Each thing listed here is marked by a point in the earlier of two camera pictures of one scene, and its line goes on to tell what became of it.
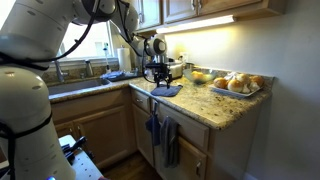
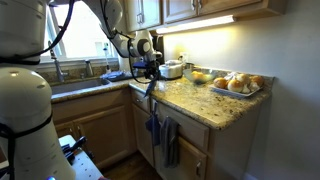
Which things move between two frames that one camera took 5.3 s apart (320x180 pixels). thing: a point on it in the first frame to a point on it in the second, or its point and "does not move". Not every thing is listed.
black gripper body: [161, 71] to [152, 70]
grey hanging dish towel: [169, 133] does not move
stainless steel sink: [57, 90] does not move
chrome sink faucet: [59, 72] does not move
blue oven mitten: [163, 90] to [148, 88]
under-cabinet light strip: [197, 24] does not move
